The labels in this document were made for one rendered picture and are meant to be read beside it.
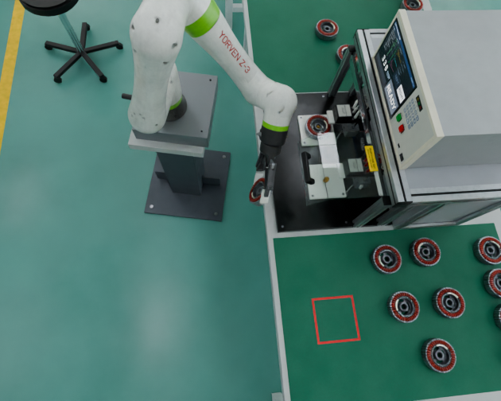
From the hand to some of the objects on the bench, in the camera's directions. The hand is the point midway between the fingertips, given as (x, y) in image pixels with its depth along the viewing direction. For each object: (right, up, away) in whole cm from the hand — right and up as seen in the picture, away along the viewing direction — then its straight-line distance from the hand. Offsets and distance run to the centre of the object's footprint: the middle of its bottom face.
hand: (260, 190), depth 131 cm
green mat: (+54, -45, -2) cm, 70 cm away
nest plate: (+25, +27, +19) cm, 41 cm away
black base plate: (+27, +15, +17) cm, 36 cm away
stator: (-1, +3, +5) cm, 6 cm away
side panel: (+68, -14, +10) cm, 71 cm away
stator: (+71, -43, 0) cm, 83 cm away
